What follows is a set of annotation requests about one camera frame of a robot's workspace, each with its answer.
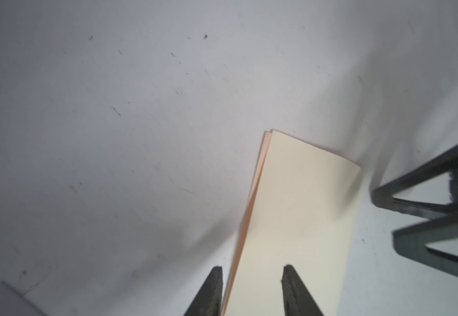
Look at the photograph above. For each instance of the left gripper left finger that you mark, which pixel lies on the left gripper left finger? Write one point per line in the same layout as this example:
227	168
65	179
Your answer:
208	300

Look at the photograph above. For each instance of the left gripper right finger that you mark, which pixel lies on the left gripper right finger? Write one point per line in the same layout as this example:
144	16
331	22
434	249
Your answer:
297	299

